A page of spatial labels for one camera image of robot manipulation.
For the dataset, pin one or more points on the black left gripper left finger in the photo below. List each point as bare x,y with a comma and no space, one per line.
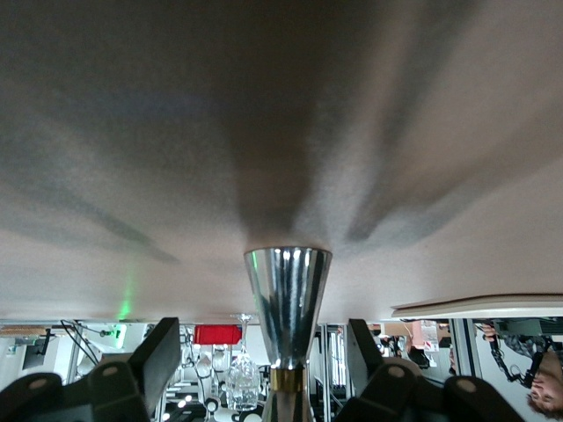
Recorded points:
158,351

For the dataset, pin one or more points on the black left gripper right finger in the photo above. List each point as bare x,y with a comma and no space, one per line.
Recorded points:
365,356

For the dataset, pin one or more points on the silver metal jigger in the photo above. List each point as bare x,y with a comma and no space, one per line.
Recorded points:
286,307

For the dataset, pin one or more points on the clear crystal wine glass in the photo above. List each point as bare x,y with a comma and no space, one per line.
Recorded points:
242,382

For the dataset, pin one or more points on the red storage box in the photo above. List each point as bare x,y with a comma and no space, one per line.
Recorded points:
217,335

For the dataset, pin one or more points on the cream rabbit print tray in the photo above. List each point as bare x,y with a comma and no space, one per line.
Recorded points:
484,307

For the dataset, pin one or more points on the person with brown hair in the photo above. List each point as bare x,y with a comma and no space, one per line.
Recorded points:
545,387

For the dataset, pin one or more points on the brown table cover sheet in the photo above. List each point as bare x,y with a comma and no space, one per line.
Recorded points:
132,132

